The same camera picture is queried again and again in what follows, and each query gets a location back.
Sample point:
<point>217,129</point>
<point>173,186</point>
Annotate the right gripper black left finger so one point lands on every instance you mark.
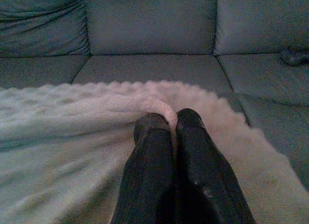
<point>149,166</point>

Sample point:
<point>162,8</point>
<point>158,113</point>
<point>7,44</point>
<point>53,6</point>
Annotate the small dark object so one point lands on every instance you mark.
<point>294,58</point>

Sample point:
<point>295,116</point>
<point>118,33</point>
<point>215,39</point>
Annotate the green leather sofa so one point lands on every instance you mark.
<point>149,23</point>

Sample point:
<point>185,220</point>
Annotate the beige textured pillow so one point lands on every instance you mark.
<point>60,137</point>

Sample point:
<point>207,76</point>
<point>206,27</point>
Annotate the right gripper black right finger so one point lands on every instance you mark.
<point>205,175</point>

